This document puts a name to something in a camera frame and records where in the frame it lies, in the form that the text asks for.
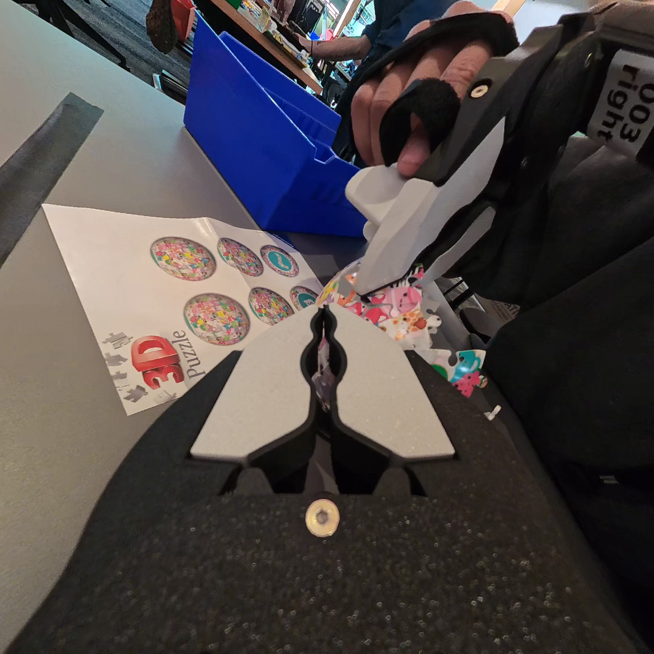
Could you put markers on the colourful puzzle ball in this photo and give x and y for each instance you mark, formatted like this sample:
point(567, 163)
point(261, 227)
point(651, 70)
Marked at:
point(403, 311)

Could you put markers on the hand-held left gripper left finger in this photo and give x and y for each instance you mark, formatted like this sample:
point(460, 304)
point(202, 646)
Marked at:
point(255, 408)

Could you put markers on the wooden top table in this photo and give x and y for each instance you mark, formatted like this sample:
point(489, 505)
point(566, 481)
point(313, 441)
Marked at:
point(265, 36)

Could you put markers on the puzzle instruction sheet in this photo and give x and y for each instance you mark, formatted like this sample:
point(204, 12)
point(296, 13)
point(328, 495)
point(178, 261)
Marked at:
point(102, 255)

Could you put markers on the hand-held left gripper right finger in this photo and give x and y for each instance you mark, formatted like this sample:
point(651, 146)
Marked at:
point(388, 408)

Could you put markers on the person's right hand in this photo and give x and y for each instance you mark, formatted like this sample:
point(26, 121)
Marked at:
point(449, 64)

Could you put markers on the blue plastic bin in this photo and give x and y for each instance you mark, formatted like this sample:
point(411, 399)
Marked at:
point(245, 127)

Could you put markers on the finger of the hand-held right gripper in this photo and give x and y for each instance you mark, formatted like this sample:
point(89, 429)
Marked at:
point(460, 240)
point(408, 225)

